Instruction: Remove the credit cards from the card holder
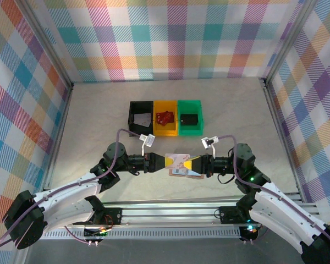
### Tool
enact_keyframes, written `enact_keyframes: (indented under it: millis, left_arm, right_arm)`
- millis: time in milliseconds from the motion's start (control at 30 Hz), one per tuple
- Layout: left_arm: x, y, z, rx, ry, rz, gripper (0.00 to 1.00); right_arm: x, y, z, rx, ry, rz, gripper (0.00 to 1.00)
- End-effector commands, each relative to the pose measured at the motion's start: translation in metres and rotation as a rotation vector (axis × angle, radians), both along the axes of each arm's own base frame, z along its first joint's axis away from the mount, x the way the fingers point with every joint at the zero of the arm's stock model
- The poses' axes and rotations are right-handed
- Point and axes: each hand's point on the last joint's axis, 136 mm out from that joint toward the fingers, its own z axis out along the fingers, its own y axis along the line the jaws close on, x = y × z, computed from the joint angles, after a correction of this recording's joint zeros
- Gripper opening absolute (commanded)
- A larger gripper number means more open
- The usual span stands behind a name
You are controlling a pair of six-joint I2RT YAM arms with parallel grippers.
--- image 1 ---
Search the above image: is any white floral VIP card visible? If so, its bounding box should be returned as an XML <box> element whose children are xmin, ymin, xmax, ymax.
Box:
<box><xmin>164</xmin><ymin>153</ymin><xmax>193</xmax><ymax>170</ymax></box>

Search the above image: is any black credit card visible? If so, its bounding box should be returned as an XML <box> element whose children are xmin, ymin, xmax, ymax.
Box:
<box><xmin>180</xmin><ymin>114</ymin><xmax>199</xmax><ymax>127</ymax></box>

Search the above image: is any yellow plastic bin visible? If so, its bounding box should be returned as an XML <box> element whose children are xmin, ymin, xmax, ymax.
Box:
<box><xmin>153</xmin><ymin>100</ymin><xmax>179</xmax><ymax>138</ymax></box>

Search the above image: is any black plastic bin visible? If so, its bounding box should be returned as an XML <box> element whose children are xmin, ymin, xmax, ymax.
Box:
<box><xmin>128</xmin><ymin>101</ymin><xmax>155</xmax><ymax>138</ymax></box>

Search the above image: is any green plastic bin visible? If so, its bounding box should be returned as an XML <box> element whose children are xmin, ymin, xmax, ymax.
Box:
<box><xmin>177</xmin><ymin>100</ymin><xmax>204</xmax><ymax>137</ymax></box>

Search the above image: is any small circuit board with LEDs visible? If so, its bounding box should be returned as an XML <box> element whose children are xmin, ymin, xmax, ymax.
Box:
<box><xmin>244</xmin><ymin>224</ymin><xmax>261</xmax><ymax>237</ymax></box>
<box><xmin>84</xmin><ymin>227</ymin><xmax>111</xmax><ymax>239</ymax></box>

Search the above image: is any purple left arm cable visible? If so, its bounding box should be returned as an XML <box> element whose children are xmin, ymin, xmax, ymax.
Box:
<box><xmin>0</xmin><ymin>128</ymin><xmax>142</xmax><ymax>251</ymax></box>

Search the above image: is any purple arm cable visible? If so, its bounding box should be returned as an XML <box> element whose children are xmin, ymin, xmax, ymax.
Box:
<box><xmin>0</xmin><ymin>128</ymin><xmax>142</xmax><ymax>251</ymax></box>
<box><xmin>217</xmin><ymin>134</ymin><xmax>330</xmax><ymax>245</ymax></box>

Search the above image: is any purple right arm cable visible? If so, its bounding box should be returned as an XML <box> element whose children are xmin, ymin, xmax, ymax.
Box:
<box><xmin>217</xmin><ymin>134</ymin><xmax>330</xmax><ymax>245</ymax></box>

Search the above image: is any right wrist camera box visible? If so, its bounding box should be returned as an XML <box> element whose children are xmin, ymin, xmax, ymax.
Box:
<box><xmin>201</xmin><ymin>136</ymin><xmax>219</xmax><ymax>149</ymax></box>

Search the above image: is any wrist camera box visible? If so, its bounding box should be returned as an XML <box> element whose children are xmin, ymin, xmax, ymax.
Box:
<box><xmin>139</xmin><ymin>134</ymin><xmax>156</xmax><ymax>147</ymax></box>
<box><xmin>201</xmin><ymin>136</ymin><xmax>219</xmax><ymax>149</ymax></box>

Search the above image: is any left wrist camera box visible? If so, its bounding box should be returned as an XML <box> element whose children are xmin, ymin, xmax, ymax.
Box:
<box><xmin>139</xmin><ymin>134</ymin><xmax>156</xmax><ymax>147</ymax></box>

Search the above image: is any aluminium side rail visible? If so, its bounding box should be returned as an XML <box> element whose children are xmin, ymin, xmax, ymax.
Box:
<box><xmin>262</xmin><ymin>79</ymin><xmax>306</xmax><ymax>199</ymax></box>
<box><xmin>45</xmin><ymin>84</ymin><xmax>75</xmax><ymax>193</ymax></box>

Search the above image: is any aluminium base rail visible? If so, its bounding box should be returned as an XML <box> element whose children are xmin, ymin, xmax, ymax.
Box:
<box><xmin>19</xmin><ymin>196</ymin><xmax>324</xmax><ymax>229</ymax></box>

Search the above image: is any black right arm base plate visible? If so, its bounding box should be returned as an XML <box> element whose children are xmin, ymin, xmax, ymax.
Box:
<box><xmin>218</xmin><ymin>205</ymin><xmax>267</xmax><ymax>224</ymax></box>

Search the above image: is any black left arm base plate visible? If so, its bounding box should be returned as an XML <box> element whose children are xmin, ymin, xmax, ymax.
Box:
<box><xmin>73</xmin><ymin>207</ymin><xmax>124</xmax><ymax>227</ymax></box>

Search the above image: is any slotted grey cable duct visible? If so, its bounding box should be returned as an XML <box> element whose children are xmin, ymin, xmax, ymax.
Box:
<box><xmin>31</xmin><ymin>228</ymin><xmax>243</xmax><ymax>240</ymax></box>

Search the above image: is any aluminium frame post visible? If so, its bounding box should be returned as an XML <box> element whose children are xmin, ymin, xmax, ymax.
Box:
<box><xmin>262</xmin><ymin>0</ymin><xmax>321</xmax><ymax>87</ymax></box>
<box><xmin>15</xmin><ymin>0</ymin><xmax>75</xmax><ymax>91</ymax></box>

